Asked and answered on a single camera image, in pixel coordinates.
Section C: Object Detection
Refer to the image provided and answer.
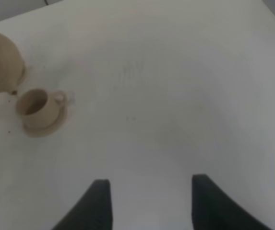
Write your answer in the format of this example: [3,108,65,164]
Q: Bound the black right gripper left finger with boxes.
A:
[53,179,113,230]

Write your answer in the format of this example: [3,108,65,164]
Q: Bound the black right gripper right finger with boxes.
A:
[191,174,269,230]

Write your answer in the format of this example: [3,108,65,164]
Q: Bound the tan clay teapot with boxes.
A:
[0,34,26,95]

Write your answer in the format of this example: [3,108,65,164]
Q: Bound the near tan cup saucer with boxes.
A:
[23,106,68,138]

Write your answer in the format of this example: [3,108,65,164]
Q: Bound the near tan teacup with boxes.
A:
[15,89,68,129]

